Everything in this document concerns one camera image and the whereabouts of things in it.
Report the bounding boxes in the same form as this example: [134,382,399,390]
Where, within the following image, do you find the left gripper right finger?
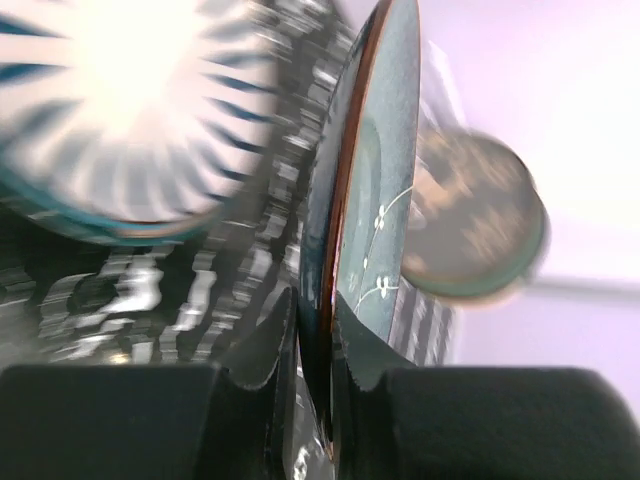
[332,294,411,479]

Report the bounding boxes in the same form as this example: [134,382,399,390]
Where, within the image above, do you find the white wire dish rack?
[388,285,456,367]

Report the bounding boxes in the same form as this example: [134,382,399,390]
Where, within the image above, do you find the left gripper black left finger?
[209,287,297,479]

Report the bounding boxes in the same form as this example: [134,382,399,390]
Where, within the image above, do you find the grey reindeer snowflake plate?
[401,128,550,303]

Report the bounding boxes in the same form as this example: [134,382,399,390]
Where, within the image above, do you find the teal blue bottom plate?
[298,1,421,447]

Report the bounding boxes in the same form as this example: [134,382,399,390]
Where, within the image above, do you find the white blue sunburst plate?
[1,0,280,245]

